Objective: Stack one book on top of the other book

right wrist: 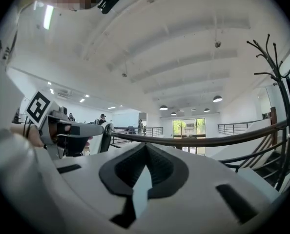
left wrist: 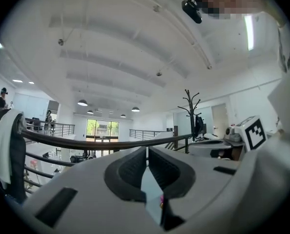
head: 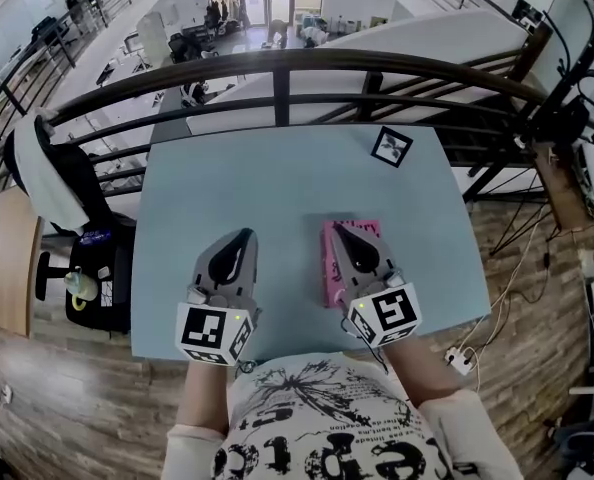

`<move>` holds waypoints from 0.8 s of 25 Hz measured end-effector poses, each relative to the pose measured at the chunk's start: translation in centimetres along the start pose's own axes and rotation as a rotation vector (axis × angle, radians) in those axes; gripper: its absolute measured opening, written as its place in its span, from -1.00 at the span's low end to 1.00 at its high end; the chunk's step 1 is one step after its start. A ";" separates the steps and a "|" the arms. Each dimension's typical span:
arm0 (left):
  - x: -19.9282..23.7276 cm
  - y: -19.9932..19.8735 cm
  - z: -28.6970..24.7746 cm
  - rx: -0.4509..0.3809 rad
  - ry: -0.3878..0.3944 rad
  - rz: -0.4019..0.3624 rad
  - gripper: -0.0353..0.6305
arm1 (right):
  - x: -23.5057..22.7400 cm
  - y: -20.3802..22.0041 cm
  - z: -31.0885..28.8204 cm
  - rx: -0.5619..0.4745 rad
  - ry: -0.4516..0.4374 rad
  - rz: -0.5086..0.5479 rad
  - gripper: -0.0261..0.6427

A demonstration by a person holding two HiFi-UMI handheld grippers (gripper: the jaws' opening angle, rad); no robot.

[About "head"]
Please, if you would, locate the brown wooden board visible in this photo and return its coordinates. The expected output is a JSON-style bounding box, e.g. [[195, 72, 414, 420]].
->
[[532, 141, 585, 233]]

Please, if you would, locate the black office chair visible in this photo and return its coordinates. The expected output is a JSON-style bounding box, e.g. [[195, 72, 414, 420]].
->
[[2, 114, 139, 335]]

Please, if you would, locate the white power strip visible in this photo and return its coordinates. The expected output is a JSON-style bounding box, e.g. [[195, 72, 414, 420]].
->
[[443, 346, 479, 375]]

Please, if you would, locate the person's printed white shirt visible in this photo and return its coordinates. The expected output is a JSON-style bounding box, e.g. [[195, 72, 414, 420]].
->
[[160, 351, 524, 480]]

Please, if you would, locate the person's left forearm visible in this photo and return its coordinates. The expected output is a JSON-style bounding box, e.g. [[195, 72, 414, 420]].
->
[[178, 357, 239, 435]]

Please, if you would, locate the black bag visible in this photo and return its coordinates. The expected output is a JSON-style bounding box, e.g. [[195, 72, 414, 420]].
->
[[540, 94, 592, 145]]

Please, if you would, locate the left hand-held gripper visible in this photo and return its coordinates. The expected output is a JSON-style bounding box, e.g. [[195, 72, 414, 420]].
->
[[175, 228, 264, 367]]

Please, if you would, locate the yellow handled cup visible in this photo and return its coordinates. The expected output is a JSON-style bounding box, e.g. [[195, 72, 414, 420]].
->
[[63, 266, 101, 313]]

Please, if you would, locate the pink book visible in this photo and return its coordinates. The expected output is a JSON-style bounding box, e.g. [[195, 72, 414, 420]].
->
[[319, 218, 383, 310]]

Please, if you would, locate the black cable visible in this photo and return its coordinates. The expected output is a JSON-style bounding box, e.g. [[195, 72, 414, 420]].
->
[[495, 246, 554, 310]]

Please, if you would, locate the person's right forearm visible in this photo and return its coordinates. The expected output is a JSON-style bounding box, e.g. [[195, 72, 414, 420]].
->
[[375, 340, 464, 410]]

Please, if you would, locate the blue packet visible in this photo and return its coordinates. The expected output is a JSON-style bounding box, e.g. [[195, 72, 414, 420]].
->
[[78, 229, 114, 248]]

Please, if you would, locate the white cloth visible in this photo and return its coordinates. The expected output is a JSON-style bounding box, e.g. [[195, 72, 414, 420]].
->
[[13, 111, 92, 235]]

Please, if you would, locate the black metal railing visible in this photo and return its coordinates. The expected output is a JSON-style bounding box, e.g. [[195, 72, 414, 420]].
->
[[0, 46, 554, 205]]

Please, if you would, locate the black picture frame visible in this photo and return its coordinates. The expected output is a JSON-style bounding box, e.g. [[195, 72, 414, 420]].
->
[[369, 125, 415, 170]]

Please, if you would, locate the wooden desk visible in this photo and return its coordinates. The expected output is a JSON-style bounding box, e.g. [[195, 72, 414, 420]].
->
[[0, 186, 46, 340]]

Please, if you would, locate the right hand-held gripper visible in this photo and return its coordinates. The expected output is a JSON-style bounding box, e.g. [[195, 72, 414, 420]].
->
[[329, 224, 424, 350]]

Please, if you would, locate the white cable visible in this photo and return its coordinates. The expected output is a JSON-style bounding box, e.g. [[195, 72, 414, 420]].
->
[[446, 206, 549, 369]]

